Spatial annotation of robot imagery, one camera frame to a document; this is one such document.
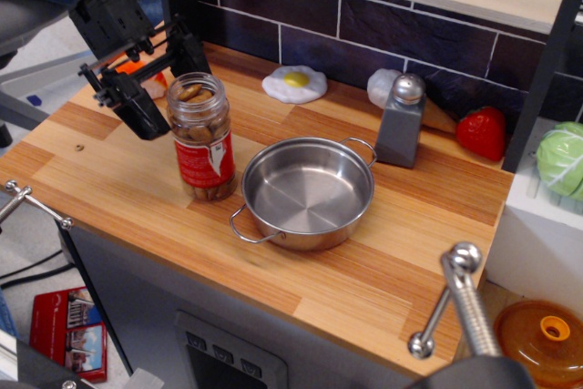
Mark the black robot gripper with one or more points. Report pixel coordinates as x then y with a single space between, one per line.
118 32

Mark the clear almond jar red label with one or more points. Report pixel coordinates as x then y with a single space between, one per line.
199 116

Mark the stainless steel pot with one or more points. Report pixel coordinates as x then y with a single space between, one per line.
305 194

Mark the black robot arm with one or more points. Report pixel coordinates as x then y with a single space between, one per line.
130 50

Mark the orange pot lid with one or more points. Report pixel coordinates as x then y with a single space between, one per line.
546 338

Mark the toy salmon sushi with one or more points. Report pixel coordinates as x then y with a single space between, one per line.
156 86

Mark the toy fried egg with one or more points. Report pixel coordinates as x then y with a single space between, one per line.
295 84

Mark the left metal clamp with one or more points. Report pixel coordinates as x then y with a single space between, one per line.
20 196

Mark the metal clamp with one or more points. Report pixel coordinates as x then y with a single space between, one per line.
20 196
486 367

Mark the toy ice cream cone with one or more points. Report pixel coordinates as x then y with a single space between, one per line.
380 84

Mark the grey salt shaker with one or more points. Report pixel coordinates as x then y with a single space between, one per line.
399 132

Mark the red booklet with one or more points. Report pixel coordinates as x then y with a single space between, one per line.
67 328

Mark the grey oven control panel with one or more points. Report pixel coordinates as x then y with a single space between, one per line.
219 359

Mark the red toy strawberry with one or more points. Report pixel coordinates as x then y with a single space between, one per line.
483 132

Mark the green toy cabbage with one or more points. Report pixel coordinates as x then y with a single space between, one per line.
559 159

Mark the right metal clamp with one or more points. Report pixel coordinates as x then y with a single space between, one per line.
486 367

